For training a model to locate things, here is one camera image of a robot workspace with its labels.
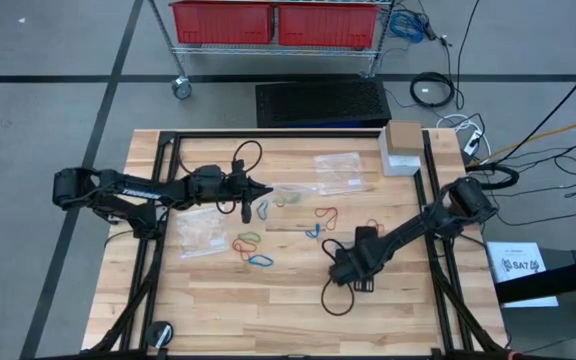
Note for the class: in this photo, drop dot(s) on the brown cardboard box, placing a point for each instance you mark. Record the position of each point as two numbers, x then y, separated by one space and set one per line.
404 136

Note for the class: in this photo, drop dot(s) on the white printed sheet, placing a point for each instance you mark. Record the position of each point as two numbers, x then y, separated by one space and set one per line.
518 265

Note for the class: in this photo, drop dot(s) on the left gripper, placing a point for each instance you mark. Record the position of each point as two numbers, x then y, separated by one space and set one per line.
208 187

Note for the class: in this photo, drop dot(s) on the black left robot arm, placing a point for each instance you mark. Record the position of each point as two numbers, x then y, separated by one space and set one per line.
133 192

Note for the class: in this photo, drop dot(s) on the red plastic bin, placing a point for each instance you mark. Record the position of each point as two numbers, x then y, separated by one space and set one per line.
218 22
325 25

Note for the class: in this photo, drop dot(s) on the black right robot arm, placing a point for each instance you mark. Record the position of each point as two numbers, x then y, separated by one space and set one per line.
418 225

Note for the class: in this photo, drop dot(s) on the white power strip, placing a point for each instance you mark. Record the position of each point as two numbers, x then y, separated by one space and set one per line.
473 141

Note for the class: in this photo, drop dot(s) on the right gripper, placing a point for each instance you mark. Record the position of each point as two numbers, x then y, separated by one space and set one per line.
358 260

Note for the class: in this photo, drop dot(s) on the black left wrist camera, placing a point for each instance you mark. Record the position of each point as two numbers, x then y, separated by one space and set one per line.
239 167

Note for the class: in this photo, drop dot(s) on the clear plastic zip bag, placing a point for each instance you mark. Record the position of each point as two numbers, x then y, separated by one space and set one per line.
340 172
298 215
200 232

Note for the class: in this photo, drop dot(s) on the white box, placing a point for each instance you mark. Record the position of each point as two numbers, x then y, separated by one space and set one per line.
400 165

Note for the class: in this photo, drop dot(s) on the black round base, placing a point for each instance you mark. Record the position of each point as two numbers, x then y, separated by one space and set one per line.
155 335

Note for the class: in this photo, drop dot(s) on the blue rubber band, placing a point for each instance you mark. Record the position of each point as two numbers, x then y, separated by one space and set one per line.
315 231
268 262
267 212

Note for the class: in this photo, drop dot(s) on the black beam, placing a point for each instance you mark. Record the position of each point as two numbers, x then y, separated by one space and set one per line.
558 280

